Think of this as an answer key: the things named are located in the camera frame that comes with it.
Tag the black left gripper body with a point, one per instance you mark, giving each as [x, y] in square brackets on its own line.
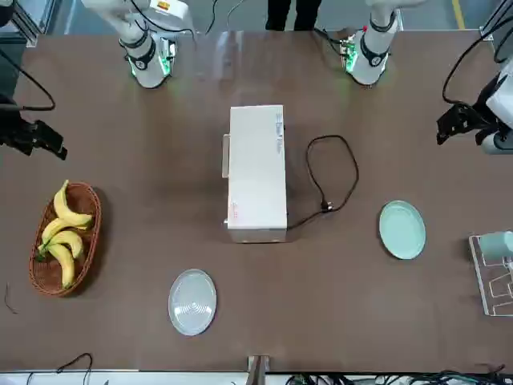
[485, 108]

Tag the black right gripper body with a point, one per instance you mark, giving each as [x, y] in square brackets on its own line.
[16, 134]

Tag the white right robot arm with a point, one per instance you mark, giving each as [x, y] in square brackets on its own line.
[146, 60]

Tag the white oven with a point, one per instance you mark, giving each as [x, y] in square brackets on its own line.
[256, 172]

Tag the brown wicker basket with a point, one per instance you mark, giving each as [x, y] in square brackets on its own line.
[86, 200]

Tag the yellow banana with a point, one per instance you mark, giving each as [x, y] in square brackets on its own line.
[66, 264]
[66, 210]
[70, 240]
[54, 226]

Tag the green round plate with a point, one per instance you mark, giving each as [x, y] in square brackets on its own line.
[402, 230]

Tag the pale green cup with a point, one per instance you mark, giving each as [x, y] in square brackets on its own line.
[495, 244]

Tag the green circuit board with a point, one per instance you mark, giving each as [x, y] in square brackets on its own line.
[348, 52]

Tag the clear acrylic rack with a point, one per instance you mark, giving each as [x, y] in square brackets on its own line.
[487, 288]

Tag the person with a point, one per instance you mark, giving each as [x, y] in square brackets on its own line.
[294, 14]

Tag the grey round plate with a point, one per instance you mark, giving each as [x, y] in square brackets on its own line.
[192, 302]

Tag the aluminium frame profile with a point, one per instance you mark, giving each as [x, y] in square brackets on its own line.
[493, 30]
[36, 24]

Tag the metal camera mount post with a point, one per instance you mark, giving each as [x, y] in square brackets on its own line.
[258, 371]

